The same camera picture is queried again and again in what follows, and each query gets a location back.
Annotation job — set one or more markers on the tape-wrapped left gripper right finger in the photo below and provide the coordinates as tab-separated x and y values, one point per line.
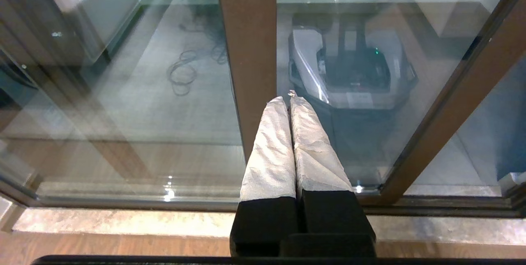
320	166

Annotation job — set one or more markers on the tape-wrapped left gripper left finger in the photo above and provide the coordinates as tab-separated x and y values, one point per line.
267	162

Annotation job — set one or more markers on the front-load washing machine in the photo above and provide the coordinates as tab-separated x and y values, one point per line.
61	18

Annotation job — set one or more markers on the fixed glass door brown frame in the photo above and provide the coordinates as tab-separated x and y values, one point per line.
246	51

